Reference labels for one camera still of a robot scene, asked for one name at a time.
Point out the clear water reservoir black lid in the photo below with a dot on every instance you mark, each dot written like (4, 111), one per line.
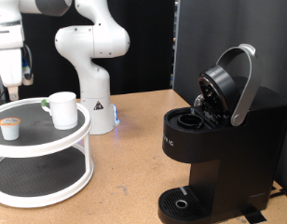
(243, 81)

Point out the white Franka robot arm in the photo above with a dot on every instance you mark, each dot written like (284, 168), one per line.
(93, 77)

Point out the white plastic mug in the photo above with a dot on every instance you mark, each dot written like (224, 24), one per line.
(65, 109)

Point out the dark grey partition panel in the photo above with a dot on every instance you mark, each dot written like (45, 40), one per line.
(211, 31)

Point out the orange-rimmed coffee pod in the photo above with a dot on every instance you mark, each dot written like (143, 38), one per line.
(10, 129)

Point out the black Keurig coffee machine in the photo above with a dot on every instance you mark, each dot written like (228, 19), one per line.
(243, 140)

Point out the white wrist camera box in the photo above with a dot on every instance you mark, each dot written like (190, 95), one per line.
(28, 79)

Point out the black tape strip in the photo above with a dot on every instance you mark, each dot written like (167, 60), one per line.
(254, 215)

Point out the white two-tier turntable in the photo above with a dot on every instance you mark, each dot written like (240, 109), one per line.
(38, 146)

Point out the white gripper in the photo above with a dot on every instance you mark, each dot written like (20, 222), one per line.
(10, 67)

